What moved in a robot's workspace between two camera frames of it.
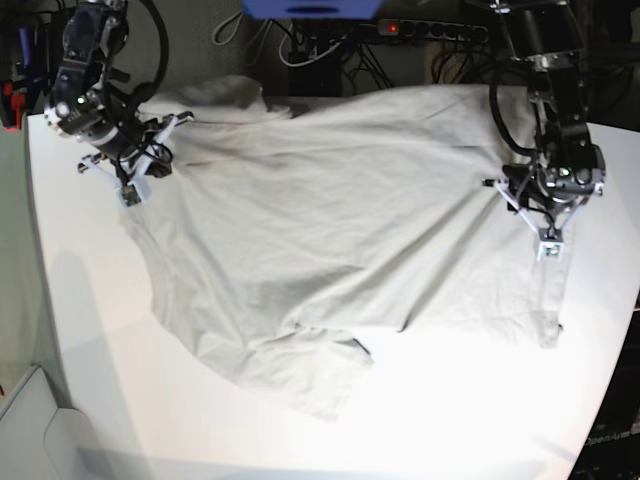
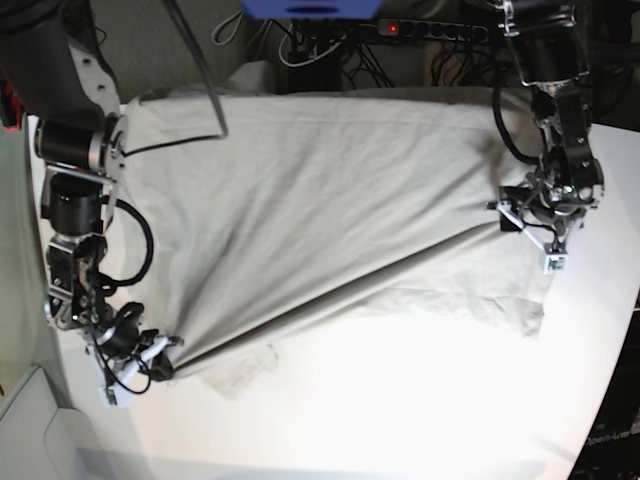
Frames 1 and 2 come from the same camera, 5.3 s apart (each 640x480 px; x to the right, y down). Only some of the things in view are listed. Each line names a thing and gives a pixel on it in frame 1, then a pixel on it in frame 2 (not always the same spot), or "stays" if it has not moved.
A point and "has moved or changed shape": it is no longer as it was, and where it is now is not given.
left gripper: x=155 y=158 → x=123 y=349
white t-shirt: x=291 y=231 has moved or changed shape
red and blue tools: x=13 y=91 stays
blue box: x=311 y=9 stays
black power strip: x=429 y=28 stays
